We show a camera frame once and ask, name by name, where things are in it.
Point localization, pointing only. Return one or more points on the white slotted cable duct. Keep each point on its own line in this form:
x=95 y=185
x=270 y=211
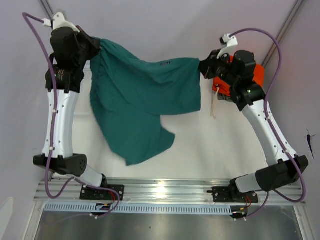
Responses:
x=140 y=208

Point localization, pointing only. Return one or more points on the aluminium mounting rail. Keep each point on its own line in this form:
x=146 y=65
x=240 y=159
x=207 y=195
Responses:
x=161 y=191

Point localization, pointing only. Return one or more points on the right aluminium frame post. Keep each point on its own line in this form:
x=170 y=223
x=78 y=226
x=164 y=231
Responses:
x=284 y=30

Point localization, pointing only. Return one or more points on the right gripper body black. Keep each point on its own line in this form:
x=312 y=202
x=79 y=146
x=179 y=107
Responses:
x=223 y=70

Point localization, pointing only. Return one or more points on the orange folded shorts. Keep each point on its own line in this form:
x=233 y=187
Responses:
x=225 y=89

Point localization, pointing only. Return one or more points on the teal green shorts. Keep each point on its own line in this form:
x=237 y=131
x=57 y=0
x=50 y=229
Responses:
x=128 y=96

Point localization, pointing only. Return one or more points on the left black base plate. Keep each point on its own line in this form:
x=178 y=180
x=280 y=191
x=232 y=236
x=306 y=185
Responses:
x=92 y=194

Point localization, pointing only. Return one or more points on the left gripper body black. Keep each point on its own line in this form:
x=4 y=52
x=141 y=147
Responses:
x=80 y=56

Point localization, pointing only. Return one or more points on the grey folded shorts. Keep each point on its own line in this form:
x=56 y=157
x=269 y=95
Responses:
x=223 y=97

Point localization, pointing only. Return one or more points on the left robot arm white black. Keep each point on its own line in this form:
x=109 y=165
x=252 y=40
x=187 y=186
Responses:
x=63 y=89

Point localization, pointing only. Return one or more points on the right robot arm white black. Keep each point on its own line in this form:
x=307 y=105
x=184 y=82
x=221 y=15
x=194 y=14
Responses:
x=284 y=165

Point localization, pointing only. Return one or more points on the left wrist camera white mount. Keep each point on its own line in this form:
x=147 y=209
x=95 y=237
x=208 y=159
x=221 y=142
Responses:
x=59 y=21

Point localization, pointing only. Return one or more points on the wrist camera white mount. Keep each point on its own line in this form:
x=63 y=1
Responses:
x=228 y=45
x=59 y=21

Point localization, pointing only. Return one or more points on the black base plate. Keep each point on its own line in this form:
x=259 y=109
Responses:
x=92 y=194
x=225 y=194

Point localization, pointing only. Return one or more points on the left aluminium frame post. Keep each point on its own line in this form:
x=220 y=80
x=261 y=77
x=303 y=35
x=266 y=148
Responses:
x=46 y=7

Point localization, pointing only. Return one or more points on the aluminium frame post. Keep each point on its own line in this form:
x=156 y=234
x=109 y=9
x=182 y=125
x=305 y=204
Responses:
x=284 y=30
x=46 y=7

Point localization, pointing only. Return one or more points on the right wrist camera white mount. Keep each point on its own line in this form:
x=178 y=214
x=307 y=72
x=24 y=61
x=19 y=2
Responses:
x=228 y=45

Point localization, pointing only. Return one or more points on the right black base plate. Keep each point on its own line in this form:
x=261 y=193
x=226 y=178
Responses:
x=225 y=194

